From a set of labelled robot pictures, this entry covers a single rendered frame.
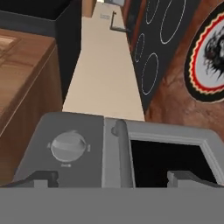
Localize brown wooden cupboard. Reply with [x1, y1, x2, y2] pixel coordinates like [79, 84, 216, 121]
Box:
[0, 27, 64, 187]

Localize black oven door handle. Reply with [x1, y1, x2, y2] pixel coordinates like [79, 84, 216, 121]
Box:
[109, 10, 131, 33]

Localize grey toaster oven door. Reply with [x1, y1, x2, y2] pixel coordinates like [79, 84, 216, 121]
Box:
[124, 120, 224, 189]

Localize grey toaster oven door handle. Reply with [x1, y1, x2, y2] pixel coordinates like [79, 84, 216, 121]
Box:
[111, 118, 136, 189]

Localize black hob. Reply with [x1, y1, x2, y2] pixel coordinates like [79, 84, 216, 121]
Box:
[127, 0, 203, 114]

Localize patterned round plate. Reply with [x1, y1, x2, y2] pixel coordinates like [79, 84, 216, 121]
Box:
[183, 2, 224, 104]

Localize grey toaster oven knob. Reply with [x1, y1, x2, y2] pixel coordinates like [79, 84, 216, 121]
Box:
[50, 129, 88, 163]

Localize grey toaster oven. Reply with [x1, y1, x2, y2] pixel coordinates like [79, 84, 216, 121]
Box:
[12, 111, 224, 189]

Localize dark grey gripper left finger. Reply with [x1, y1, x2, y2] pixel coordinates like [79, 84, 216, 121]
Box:
[0, 170, 60, 189]

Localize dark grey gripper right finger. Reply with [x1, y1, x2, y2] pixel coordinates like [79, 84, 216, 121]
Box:
[166, 170, 224, 189]

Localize black appliance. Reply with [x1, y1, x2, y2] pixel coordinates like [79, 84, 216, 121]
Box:
[0, 0, 83, 103]

